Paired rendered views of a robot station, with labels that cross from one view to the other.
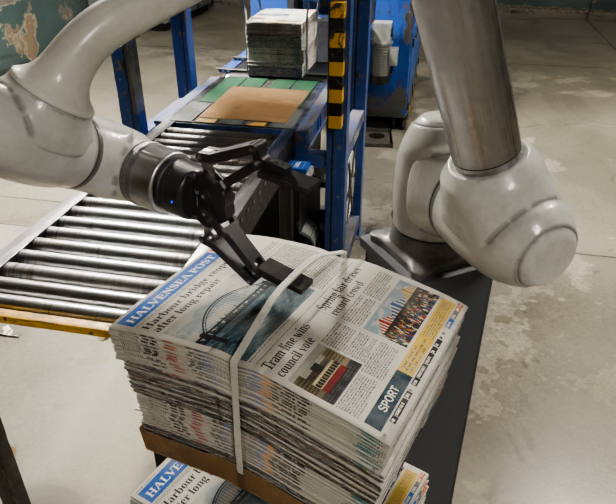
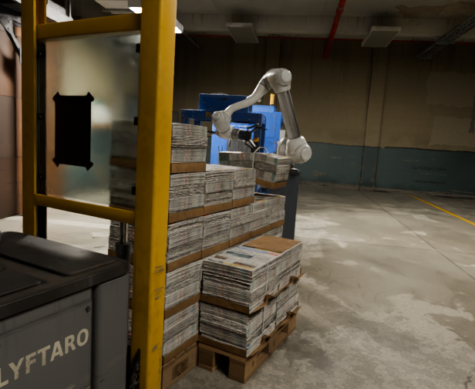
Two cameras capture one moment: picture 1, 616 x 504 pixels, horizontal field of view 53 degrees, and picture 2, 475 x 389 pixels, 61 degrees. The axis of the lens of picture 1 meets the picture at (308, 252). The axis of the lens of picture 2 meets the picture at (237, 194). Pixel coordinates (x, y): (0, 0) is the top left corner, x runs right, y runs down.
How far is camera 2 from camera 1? 2.46 m
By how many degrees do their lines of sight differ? 23
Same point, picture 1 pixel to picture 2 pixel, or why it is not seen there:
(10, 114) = (223, 115)
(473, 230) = (292, 149)
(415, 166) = (281, 146)
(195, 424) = not seen: hidden behind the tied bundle
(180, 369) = (243, 158)
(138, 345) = (235, 156)
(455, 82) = (288, 120)
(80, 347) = not seen: hidden behind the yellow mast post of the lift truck
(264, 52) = (224, 162)
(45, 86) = (227, 113)
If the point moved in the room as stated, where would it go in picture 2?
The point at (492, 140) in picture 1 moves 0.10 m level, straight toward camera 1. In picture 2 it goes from (294, 132) to (293, 131)
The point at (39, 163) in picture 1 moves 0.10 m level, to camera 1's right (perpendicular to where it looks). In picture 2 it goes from (224, 123) to (237, 124)
